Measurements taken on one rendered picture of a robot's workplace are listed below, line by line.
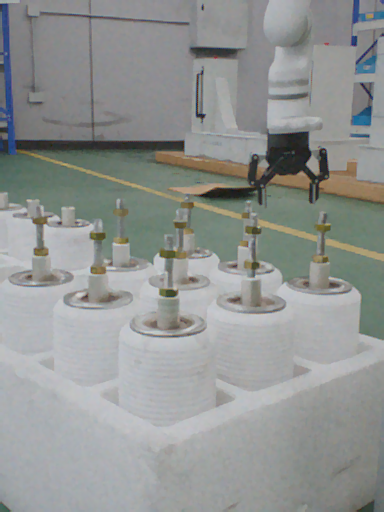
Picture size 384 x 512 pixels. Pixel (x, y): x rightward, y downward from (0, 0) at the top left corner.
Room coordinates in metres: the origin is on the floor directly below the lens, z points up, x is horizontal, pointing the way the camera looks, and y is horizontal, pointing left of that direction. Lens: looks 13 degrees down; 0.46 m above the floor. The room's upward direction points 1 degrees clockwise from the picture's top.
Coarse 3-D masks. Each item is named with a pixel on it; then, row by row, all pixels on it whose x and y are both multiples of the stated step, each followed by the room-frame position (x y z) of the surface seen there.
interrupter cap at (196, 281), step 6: (156, 276) 0.82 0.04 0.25; (162, 276) 0.82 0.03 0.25; (192, 276) 0.82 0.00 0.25; (198, 276) 0.82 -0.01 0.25; (204, 276) 0.82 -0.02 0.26; (150, 282) 0.79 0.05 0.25; (156, 282) 0.79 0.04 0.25; (162, 282) 0.79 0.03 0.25; (192, 282) 0.80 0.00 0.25; (198, 282) 0.79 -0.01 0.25; (204, 282) 0.79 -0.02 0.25; (210, 282) 0.80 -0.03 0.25; (180, 288) 0.76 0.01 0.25; (186, 288) 0.76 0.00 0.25; (192, 288) 0.77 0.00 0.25; (198, 288) 0.77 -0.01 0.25
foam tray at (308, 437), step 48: (0, 336) 0.82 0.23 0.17; (0, 384) 0.73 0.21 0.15; (48, 384) 0.66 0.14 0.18; (288, 384) 0.67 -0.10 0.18; (336, 384) 0.69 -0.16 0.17; (0, 432) 0.73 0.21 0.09; (48, 432) 0.65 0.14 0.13; (96, 432) 0.59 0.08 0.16; (144, 432) 0.55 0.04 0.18; (192, 432) 0.56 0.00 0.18; (240, 432) 0.59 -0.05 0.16; (288, 432) 0.64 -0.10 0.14; (336, 432) 0.69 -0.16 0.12; (0, 480) 0.73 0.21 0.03; (48, 480) 0.65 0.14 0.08; (96, 480) 0.59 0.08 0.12; (144, 480) 0.54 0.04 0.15; (192, 480) 0.55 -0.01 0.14; (240, 480) 0.59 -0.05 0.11; (288, 480) 0.64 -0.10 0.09; (336, 480) 0.70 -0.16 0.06
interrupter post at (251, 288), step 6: (246, 276) 0.72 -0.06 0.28; (258, 276) 0.71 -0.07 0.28; (246, 282) 0.70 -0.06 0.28; (252, 282) 0.70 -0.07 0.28; (258, 282) 0.70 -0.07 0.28; (246, 288) 0.70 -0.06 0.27; (252, 288) 0.70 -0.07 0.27; (258, 288) 0.70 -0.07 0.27; (246, 294) 0.70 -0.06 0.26; (252, 294) 0.70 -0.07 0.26; (258, 294) 0.70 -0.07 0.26; (246, 300) 0.70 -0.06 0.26; (252, 300) 0.70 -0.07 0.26; (258, 300) 0.70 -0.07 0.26; (246, 306) 0.70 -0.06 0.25; (252, 306) 0.70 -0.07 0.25
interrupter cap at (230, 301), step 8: (224, 296) 0.73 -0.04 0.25; (232, 296) 0.73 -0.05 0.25; (240, 296) 0.73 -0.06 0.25; (264, 296) 0.73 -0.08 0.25; (272, 296) 0.73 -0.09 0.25; (224, 304) 0.70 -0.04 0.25; (232, 304) 0.70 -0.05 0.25; (240, 304) 0.71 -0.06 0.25; (264, 304) 0.71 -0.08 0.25; (272, 304) 0.70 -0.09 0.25; (280, 304) 0.70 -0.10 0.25; (240, 312) 0.68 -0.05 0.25; (248, 312) 0.68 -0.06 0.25; (256, 312) 0.68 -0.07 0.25; (264, 312) 0.68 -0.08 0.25; (272, 312) 0.68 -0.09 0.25
